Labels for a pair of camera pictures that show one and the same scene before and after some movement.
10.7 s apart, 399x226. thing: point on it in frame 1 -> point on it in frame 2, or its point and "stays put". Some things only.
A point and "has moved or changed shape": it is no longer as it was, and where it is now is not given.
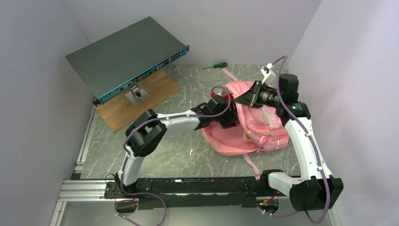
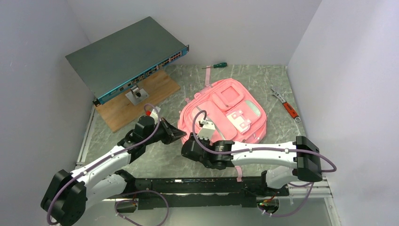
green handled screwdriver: (218, 65) stays put
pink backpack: (255, 129) has moved or changed shape
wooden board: (119, 112) stays put
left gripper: (232, 116) -> (171, 132)
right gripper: (249, 97) -> (193, 136)
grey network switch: (107, 65) stays put
